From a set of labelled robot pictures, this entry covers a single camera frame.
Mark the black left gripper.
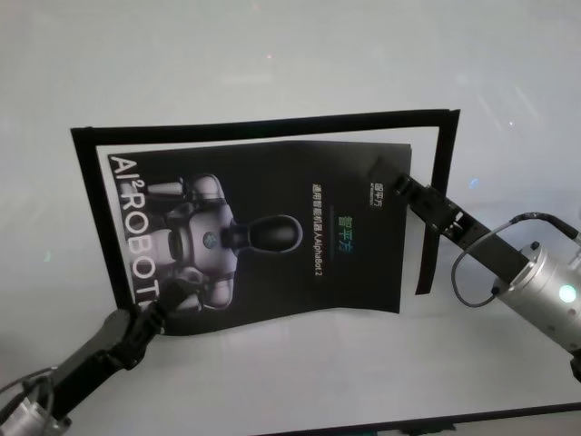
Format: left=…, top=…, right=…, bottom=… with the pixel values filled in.
left=47, top=280, right=190, bottom=421

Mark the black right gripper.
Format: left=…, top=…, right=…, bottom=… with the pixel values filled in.
left=365, top=154, right=530, bottom=285

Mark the black robot print poster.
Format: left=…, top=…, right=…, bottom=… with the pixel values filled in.
left=107, top=139, right=413, bottom=338

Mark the grey right wrist cable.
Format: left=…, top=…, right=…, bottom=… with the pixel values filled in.
left=451, top=212, right=581, bottom=309

